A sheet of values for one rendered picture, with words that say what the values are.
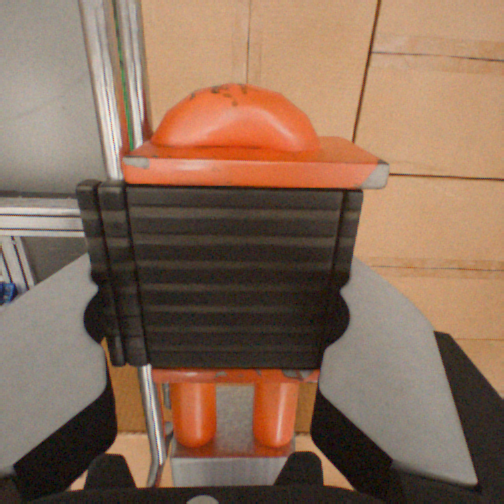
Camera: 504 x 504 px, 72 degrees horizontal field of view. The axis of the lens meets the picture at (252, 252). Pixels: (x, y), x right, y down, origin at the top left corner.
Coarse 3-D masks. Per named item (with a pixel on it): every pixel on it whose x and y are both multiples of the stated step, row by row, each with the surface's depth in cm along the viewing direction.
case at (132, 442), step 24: (120, 384) 43; (216, 384) 44; (240, 384) 44; (312, 384) 45; (120, 408) 40; (312, 408) 41; (120, 432) 37; (144, 432) 38; (144, 456) 39; (168, 456) 39; (144, 480) 41; (168, 480) 41; (336, 480) 42
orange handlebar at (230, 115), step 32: (192, 96) 10; (224, 96) 10; (256, 96) 10; (160, 128) 11; (192, 128) 10; (224, 128) 10; (256, 128) 10; (288, 128) 10; (192, 384) 15; (256, 384) 16; (288, 384) 15; (192, 416) 16; (256, 416) 17; (288, 416) 16
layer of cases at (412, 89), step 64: (192, 0) 53; (256, 0) 53; (320, 0) 53; (384, 0) 53; (448, 0) 54; (192, 64) 56; (256, 64) 57; (320, 64) 57; (384, 64) 57; (448, 64) 58; (320, 128) 62; (384, 128) 62; (448, 128) 62; (384, 192) 67; (448, 192) 68; (384, 256) 74; (448, 256) 75; (448, 320) 83
